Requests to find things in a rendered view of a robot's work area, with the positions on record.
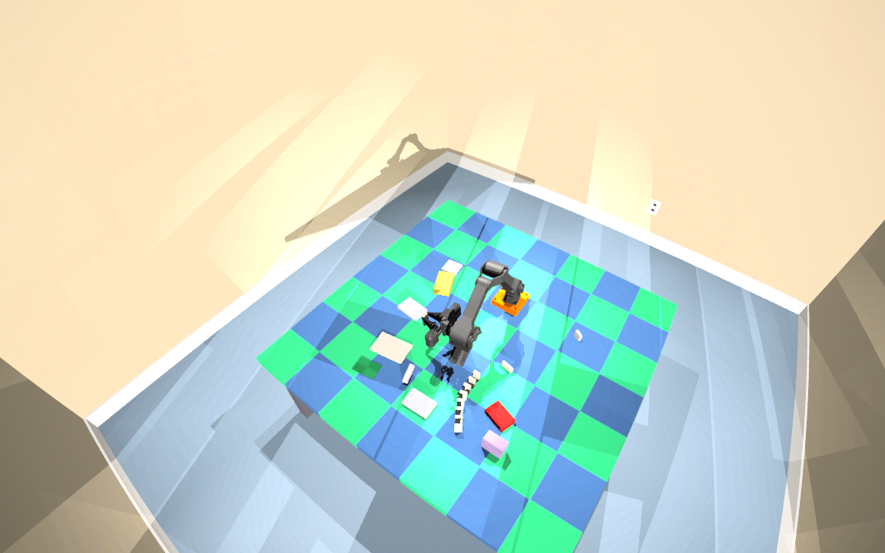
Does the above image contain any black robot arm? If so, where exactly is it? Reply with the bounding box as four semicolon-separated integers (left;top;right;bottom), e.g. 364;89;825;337
439;259;525;366

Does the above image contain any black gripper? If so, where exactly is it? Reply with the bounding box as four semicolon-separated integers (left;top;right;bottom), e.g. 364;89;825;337
422;302;461;348

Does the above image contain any red rectangular block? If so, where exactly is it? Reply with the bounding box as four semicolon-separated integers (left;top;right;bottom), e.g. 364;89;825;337
484;400;515;432

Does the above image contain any purple rectangular block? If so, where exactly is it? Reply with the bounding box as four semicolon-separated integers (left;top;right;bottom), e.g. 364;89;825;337
481;430;509;459

